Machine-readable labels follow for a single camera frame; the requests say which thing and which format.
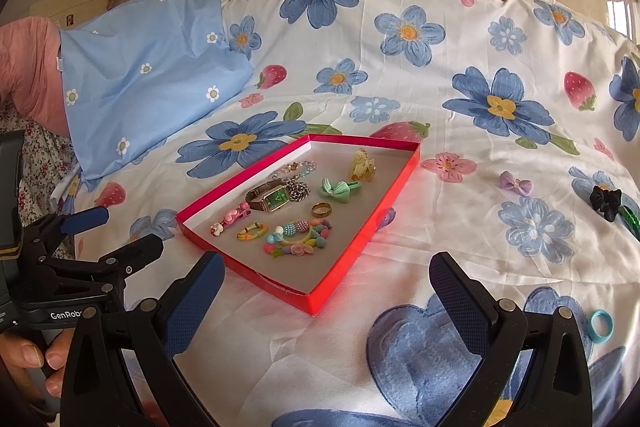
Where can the red jewelry box tray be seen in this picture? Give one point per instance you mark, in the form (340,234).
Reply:
(346,213)

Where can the floral white bed sheet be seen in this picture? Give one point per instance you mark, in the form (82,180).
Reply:
(520,108)

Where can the yellow hair band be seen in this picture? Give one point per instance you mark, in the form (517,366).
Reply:
(309,239)

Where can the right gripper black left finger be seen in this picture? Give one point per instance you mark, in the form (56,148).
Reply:
(97,388)

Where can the light blue pillow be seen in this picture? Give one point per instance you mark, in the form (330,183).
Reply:
(141,72)

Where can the yellow translucent hair claw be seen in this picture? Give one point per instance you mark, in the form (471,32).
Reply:
(363,167)

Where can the green hair clip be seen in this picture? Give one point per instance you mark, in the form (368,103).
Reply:
(631,220)

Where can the pink heart hair clip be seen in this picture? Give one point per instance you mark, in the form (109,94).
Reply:
(229,218)

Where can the person's left hand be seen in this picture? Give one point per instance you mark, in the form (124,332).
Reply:
(20,354)

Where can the green face gold watch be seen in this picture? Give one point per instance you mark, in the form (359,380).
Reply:
(269,196)

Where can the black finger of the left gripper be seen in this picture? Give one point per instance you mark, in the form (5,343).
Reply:
(112,268)
(54,226)

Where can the black scrunchie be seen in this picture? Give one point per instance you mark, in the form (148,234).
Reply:
(605,202)

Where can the yellow beaded hair loop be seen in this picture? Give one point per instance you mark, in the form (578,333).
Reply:
(253,231)

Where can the blue hair band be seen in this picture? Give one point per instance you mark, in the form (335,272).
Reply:
(600,326)

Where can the floral patterned cloth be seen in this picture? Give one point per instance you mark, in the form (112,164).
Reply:
(47,158)

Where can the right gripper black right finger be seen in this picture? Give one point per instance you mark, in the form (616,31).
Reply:
(555,390)

